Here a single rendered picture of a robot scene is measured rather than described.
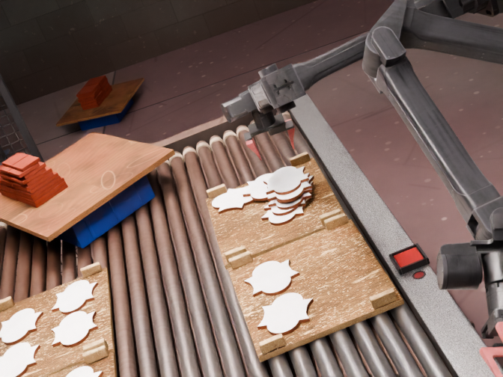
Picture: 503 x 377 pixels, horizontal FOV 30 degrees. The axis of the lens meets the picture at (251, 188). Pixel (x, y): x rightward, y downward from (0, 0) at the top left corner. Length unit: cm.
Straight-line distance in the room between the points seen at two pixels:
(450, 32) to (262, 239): 101
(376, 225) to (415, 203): 184
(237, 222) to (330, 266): 43
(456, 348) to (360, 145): 300
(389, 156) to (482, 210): 320
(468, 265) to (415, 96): 32
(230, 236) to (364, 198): 38
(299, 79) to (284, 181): 64
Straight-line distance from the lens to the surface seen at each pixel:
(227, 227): 264
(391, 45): 165
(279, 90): 211
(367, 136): 499
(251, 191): 273
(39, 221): 291
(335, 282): 226
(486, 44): 172
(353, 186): 266
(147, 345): 236
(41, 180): 300
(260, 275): 237
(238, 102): 254
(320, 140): 298
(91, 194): 292
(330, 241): 242
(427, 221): 414
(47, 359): 246
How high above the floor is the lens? 220
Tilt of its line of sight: 27 degrees down
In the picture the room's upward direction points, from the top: 21 degrees counter-clockwise
